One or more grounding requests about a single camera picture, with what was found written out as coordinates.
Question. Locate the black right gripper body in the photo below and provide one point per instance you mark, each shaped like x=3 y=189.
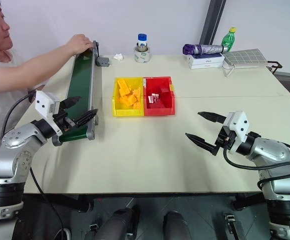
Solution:
x=225 y=140

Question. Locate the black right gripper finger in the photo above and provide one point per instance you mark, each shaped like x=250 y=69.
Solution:
x=212 y=116
x=201 y=142

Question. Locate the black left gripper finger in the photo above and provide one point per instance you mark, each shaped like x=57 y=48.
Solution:
x=71 y=101
x=86 y=117

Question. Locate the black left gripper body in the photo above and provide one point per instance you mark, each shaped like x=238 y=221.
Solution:
x=63 y=119

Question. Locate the green conveyor belt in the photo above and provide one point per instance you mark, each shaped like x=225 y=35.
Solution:
x=81 y=77

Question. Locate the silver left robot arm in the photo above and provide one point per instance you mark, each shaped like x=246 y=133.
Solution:
x=7 y=155

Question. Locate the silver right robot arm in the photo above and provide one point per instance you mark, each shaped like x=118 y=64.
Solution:
x=272 y=152

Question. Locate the person's bare forearm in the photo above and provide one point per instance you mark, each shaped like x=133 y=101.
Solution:
x=27 y=67

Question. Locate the gray power adapter box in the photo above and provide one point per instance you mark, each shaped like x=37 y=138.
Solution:
x=102 y=61

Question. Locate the person's bare hand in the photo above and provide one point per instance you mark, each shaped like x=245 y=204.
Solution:
x=79 y=43

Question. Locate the yellow plastic bin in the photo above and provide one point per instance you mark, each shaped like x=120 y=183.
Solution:
x=128 y=112

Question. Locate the yellow toy block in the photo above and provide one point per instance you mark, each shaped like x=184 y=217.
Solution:
x=131 y=101
x=122 y=85

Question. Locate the white phone box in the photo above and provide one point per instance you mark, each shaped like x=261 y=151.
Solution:
x=205 y=57
x=205 y=65

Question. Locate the red plastic bin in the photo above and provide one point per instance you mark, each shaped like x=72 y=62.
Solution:
x=159 y=111

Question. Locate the plain red toy block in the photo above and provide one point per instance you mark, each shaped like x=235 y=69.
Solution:
x=165 y=90

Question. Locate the red block white print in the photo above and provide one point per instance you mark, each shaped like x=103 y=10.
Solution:
x=153 y=98

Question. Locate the crumpled white tissue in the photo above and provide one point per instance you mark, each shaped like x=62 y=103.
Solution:
x=118 y=56

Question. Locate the grey checked cloth bag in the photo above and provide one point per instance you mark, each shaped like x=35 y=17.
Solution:
x=245 y=58

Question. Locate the folded purple grey umbrella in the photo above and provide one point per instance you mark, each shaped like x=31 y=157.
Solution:
x=204 y=49

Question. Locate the green plastic soda bottle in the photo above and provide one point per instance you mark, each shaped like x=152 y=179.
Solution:
x=228 y=40

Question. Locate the white tape roll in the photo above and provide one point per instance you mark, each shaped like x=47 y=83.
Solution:
x=142 y=56

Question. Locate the dark rounded shape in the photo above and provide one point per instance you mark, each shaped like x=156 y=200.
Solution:
x=176 y=226
x=117 y=225

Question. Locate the dark grey pillar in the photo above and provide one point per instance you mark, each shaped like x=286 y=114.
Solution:
x=213 y=22

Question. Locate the white bottle blue cap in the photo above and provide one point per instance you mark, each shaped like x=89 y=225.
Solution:
x=142 y=40

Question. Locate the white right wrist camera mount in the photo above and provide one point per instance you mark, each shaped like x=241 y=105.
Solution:
x=239 y=125

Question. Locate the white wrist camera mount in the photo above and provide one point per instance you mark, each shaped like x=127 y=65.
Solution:
x=43 y=101
x=239 y=125

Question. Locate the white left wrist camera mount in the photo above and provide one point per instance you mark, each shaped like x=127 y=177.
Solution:
x=43 y=101

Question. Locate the black table frame beam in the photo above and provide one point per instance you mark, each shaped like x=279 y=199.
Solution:
x=249 y=201
x=60 y=201

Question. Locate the dark chair frame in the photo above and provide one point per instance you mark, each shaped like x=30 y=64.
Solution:
x=275 y=66

